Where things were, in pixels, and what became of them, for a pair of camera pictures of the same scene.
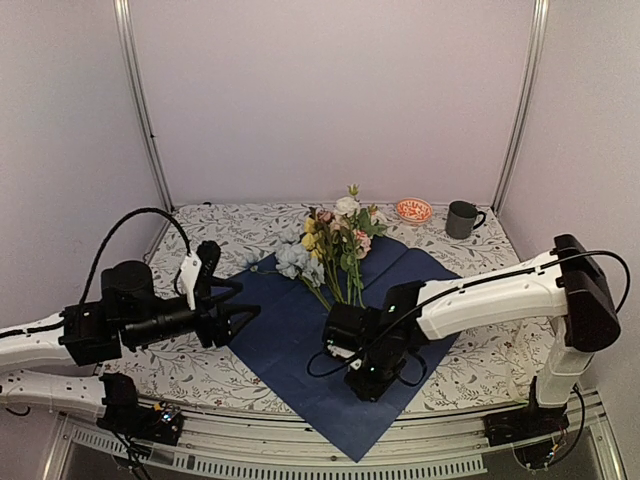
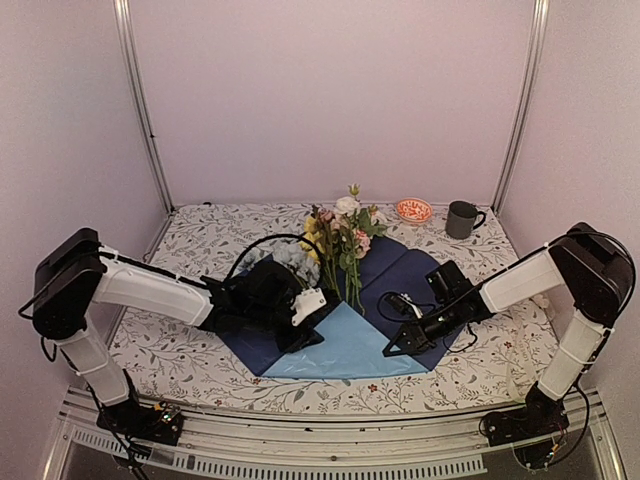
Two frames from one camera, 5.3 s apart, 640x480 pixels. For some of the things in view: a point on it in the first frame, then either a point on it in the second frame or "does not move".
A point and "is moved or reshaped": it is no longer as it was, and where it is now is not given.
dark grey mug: x=461 y=219 does not move
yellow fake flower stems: x=313 y=241 does not move
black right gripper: x=369 y=390 -> x=414 y=326
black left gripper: x=209 y=332 -> x=304 y=340
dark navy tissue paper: x=285 y=339 is moved or reshaped
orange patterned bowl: x=414 y=210 does not move
